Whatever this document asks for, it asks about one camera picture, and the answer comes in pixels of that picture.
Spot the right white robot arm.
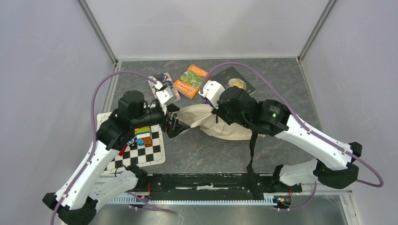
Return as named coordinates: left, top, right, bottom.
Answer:
left=203, top=84, right=362, bottom=191

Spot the blue robot figure toy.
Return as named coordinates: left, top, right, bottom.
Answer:
left=126, top=137, right=137, bottom=146

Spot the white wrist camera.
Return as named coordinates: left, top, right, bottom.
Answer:
left=154, top=81, right=177, bottom=106
left=198, top=81, right=225, bottom=109

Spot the black book gold emblem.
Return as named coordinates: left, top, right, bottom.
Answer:
left=211, top=67, right=256, bottom=95

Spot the red calculator toy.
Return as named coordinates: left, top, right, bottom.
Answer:
left=118, top=144, right=129, bottom=157

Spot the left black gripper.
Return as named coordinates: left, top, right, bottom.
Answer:
left=132, top=103, right=190, bottom=138

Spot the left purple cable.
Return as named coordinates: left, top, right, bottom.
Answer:
left=49, top=70, right=159, bottom=225

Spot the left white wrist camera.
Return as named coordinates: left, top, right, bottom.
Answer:
left=154, top=81, right=177, bottom=106

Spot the orange treehouse book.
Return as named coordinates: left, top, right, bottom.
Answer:
left=174, top=64, right=208, bottom=99

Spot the colourful block stack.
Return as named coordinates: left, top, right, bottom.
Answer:
left=135, top=127, right=153, bottom=147

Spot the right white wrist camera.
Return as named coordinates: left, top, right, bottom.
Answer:
left=198, top=81, right=225, bottom=109

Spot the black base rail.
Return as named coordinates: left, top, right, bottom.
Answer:
left=117, top=172, right=302, bottom=206

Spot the checkered chess mat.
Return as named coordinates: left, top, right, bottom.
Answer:
left=102, top=125, right=166, bottom=175

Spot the cream canvas backpack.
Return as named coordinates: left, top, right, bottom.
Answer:
left=176, top=104, right=252, bottom=141

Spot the purple cable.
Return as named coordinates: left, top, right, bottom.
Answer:
left=200, top=61, right=384, bottom=188
left=49, top=70, right=159, bottom=225

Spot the floral navy book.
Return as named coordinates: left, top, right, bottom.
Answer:
left=148, top=72, right=181, bottom=101

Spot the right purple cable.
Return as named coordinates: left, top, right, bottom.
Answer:
left=200, top=61, right=384, bottom=188

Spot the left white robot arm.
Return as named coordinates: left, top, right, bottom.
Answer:
left=43, top=88, right=178, bottom=225

